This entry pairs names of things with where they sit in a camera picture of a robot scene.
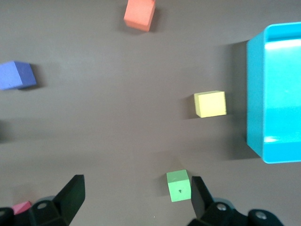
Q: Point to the orange foam block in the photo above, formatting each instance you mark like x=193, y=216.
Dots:
x=138, y=14

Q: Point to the red foam block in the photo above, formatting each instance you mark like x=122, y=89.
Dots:
x=21, y=207

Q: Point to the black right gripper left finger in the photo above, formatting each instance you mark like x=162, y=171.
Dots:
x=68, y=197

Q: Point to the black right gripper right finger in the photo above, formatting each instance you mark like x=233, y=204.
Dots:
x=202, y=200

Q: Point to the yellow foam block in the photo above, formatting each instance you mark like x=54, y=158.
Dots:
x=210, y=104

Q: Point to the cyan plastic bin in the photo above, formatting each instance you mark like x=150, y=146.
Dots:
x=277, y=99

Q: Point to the green foam block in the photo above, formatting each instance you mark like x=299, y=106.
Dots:
x=178, y=186

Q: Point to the purple foam block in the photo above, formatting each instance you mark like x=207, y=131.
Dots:
x=14, y=75

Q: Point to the brown table cover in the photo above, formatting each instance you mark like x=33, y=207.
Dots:
x=117, y=106

